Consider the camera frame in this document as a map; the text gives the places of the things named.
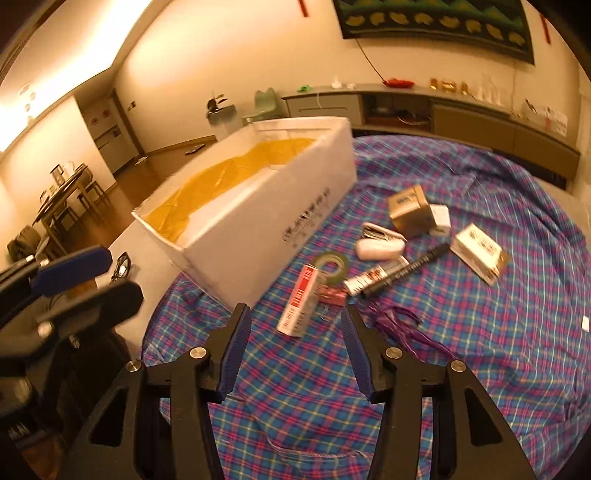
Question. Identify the patterned wall tapestry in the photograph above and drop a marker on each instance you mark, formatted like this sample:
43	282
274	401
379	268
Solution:
438	23

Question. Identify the grey long media cabinet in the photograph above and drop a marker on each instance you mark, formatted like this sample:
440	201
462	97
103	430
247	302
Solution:
461	122

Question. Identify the white storage basket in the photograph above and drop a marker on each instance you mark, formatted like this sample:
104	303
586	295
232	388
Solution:
549	120

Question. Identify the printed white tube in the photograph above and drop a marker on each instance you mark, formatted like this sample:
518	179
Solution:
364	279

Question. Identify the white and gold tissue pack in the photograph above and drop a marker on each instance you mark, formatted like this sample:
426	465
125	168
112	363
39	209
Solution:
478	251

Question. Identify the green plastic chair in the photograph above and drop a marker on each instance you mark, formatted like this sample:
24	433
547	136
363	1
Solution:
263	104

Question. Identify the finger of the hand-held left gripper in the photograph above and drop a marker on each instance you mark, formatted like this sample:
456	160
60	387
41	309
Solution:
74	270
101	304

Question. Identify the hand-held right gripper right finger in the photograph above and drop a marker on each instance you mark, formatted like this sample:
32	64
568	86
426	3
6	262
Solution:
358	355

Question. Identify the dark flat device on floor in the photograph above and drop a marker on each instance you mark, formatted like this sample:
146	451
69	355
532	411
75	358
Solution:
195	148

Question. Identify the built-in hallway cupboard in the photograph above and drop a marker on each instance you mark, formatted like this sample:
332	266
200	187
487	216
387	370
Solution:
108	134

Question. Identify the gold metallic box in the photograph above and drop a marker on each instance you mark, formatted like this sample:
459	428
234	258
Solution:
408	210

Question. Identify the red hanging ornament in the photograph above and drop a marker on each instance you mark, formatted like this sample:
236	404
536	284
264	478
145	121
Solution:
302	7
546	30

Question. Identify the white charger plug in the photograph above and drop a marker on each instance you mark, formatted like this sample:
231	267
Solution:
438	219

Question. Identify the white cardboard box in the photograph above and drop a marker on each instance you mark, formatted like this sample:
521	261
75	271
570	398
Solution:
258	221

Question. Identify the red dish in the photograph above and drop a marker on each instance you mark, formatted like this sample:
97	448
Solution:
399	82

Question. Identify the purple toy figure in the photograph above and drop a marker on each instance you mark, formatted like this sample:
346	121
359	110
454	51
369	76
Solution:
397	327

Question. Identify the green tape roll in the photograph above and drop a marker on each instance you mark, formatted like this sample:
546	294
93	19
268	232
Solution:
343	267

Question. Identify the black marker pen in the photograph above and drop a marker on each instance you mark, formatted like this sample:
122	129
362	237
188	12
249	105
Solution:
406	267

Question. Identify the electric kettle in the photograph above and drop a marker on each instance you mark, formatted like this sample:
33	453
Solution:
62	173

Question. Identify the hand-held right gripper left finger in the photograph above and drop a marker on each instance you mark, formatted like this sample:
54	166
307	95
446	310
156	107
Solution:
238	350

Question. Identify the plaid cloth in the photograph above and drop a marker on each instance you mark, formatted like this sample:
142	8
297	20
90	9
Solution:
461	392

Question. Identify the gold ornaments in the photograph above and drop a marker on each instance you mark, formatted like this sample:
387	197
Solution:
448	86

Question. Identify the red and white carton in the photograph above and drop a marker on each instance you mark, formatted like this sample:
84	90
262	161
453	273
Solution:
300	300

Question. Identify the pink binder clips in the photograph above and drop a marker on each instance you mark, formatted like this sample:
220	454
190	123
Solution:
333	295

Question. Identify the clear glass set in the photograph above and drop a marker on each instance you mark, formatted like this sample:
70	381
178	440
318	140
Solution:
488	91

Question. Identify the wooden dining table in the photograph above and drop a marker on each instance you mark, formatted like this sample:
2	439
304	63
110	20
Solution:
64	191

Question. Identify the potted plant in white pot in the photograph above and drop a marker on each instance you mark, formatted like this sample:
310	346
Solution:
221	113

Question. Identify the small white paper scrap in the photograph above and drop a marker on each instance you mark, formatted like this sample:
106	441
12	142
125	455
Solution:
585	323

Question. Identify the black eyeglasses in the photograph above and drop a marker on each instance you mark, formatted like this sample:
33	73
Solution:
122	265

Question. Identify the ceiling pendant lamp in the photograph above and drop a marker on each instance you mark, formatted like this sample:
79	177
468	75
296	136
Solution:
27	101

